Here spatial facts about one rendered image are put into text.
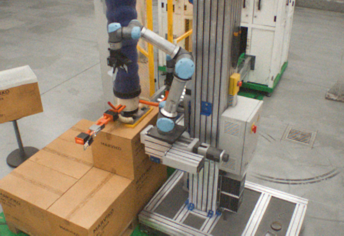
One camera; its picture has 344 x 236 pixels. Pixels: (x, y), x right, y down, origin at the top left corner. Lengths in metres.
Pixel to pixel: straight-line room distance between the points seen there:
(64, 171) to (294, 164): 2.46
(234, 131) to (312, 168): 1.86
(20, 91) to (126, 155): 1.46
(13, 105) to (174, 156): 1.95
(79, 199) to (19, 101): 1.42
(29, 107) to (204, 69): 2.10
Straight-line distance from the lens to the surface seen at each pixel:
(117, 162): 2.98
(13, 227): 3.50
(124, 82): 2.81
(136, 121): 2.92
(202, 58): 2.44
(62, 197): 2.94
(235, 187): 2.94
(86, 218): 2.73
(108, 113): 2.81
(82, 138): 2.54
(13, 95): 3.84
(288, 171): 4.09
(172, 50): 2.34
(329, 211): 3.75
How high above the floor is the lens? 2.48
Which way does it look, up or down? 29 degrees down
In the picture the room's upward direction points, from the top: straight up
